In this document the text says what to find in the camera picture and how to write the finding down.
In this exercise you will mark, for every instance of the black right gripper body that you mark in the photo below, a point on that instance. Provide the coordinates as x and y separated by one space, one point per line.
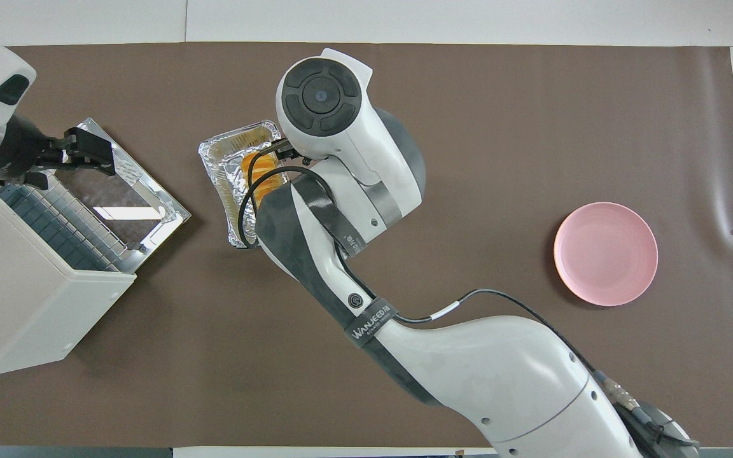
290 152

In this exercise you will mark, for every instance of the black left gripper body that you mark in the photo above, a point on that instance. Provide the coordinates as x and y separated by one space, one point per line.
20 152

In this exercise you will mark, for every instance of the golden ridged bread roll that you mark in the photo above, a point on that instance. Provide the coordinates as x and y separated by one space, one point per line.
268 175

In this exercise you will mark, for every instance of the aluminium foil tray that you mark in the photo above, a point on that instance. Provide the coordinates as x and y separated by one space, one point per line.
220 159

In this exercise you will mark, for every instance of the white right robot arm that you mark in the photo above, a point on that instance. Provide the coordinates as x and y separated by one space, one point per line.
500 369

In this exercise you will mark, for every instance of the glass and metal oven door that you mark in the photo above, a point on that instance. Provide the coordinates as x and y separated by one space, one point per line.
150 194

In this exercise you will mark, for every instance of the cream toaster oven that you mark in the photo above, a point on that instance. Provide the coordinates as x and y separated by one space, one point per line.
16 299

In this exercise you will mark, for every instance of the brown table mat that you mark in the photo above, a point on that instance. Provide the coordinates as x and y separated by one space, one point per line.
468 159

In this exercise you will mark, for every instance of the pink round plate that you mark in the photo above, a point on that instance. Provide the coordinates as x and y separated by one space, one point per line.
605 254

